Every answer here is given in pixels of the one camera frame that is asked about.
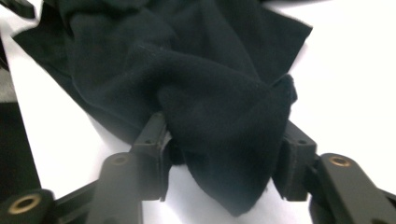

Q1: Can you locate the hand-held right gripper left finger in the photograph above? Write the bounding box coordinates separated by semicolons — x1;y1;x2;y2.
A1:
130;111;173;202

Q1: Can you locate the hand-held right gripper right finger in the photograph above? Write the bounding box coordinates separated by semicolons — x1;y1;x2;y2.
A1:
272;120;318;202

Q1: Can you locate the black garment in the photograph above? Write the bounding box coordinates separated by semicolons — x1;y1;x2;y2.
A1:
12;0;314;217

